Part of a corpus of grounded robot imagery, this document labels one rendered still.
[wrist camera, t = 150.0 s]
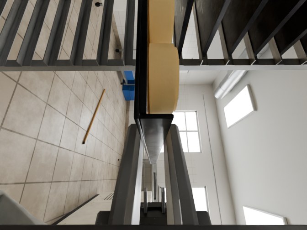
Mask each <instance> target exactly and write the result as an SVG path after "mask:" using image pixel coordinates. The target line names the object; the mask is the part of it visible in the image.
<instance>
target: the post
mask: <svg viewBox="0 0 307 230"><path fill-rule="evenodd" d="M258 62H259V65H250V62H249V59H233V63H234V65H229V66H225V62H224V59H208V64H209V65H208V66H200V61H199V59H183V66H179V67H180V71H190V70H307V65H300V63H299V60H298V58H283V62H284V65H275V62H274V59H273V58H268V59H258ZM135 65H136V60H135V59H133V63H132V66H124V64H123V59H108V62H107V66H98V64H97V62H96V59H83V62H82V66H73V65H72V64H71V63H70V61H69V59H67V60H58V61H57V65H56V66H47V65H46V64H45V63H44V62H43V60H32V64H31V66H30V67H22V66H21V65H20V64H18V63H17V62H16V60H7V63H6V65H5V67H0V72H8V71H135Z"/></svg>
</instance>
